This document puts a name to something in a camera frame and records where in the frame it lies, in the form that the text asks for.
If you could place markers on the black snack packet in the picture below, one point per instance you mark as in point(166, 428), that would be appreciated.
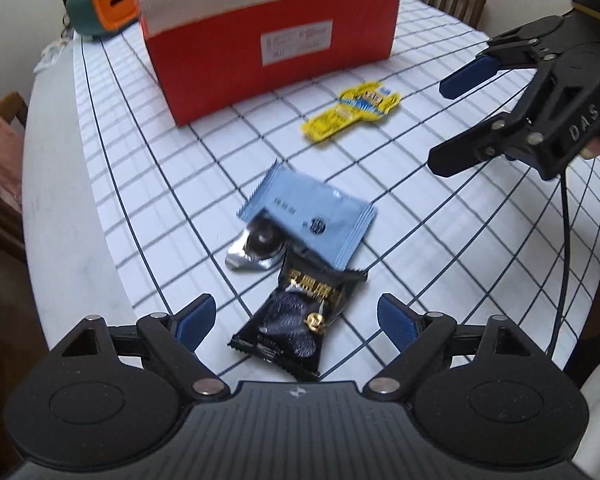
point(290, 320)

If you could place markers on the light blue snack packet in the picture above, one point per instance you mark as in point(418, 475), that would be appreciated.
point(320, 215)

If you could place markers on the red cardboard box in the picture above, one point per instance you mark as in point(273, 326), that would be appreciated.
point(280, 55)

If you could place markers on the silver wrapped chocolate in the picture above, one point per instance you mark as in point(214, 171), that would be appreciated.
point(255, 252)

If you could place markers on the yellow cartoon snack packet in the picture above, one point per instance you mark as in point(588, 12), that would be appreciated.
point(352, 110)

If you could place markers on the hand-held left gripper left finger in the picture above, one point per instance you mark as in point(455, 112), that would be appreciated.
point(196, 322)

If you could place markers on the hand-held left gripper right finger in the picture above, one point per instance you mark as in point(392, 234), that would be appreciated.
point(400, 322)

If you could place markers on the white checked tablecloth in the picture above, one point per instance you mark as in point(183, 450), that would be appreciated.
point(180, 185)

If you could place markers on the wooden chair with pink cloth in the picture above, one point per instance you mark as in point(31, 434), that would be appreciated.
point(2, 220)

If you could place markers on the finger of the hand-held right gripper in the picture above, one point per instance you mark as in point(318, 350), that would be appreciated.
point(455, 155)
point(467, 77)

